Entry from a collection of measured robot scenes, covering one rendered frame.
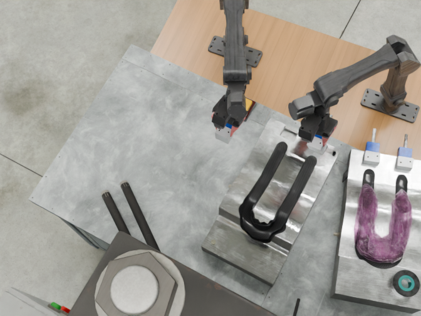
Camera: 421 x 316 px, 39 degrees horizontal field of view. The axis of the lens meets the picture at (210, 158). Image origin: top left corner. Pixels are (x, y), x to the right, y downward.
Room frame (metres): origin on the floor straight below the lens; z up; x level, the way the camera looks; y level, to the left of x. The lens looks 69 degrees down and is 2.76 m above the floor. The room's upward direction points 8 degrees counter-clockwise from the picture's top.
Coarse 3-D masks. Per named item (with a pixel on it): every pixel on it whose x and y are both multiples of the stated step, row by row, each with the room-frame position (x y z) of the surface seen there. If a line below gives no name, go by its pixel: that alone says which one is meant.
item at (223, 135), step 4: (228, 124) 0.80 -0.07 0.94; (224, 128) 0.78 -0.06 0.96; (228, 128) 0.78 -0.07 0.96; (216, 132) 0.77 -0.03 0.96; (220, 132) 0.77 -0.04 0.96; (224, 132) 0.76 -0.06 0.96; (228, 132) 0.77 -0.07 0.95; (216, 136) 0.77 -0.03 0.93; (220, 136) 0.76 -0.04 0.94; (224, 136) 0.75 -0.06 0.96; (228, 136) 0.75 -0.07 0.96; (232, 136) 0.77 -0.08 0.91; (224, 140) 0.75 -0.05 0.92; (228, 140) 0.74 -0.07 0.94
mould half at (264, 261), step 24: (264, 144) 0.73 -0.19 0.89; (288, 144) 0.72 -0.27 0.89; (288, 168) 0.63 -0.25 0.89; (240, 192) 0.56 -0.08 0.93; (264, 192) 0.56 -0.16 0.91; (312, 192) 0.54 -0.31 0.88; (264, 216) 0.47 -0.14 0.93; (216, 240) 0.43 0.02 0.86; (240, 240) 0.42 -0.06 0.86; (288, 240) 0.38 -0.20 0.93; (240, 264) 0.34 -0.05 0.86; (264, 264) 0.33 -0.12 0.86
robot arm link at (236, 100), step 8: (248, 72) 0.85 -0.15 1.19; (224, 80) 0.85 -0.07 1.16; (248, 80) 0.84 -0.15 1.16; (232, 88) 0.81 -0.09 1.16; (240, 88) 0.81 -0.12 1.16; (232, 96) 0.78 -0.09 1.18; (240, 96) 0.78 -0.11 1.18; (232, 104) 0.76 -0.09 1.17; (240, 104) 0.76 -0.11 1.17; (232, 112) 0.75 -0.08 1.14; (240, 112) 0.74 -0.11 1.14
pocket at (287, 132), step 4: (284, 128) 0.79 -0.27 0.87; (288, 128) 0.78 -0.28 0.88; (284, 132) 0.77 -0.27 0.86; (288, 132) 0.77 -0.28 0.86; (292, 132) 0.77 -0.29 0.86; (296, 132) 0.76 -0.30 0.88; (284, 136) 0.76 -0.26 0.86; (288, 136) 0.76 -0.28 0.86; (292, 136) 0.75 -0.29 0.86; (296, 136) 0.75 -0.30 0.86; (292, 140) 0.74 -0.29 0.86
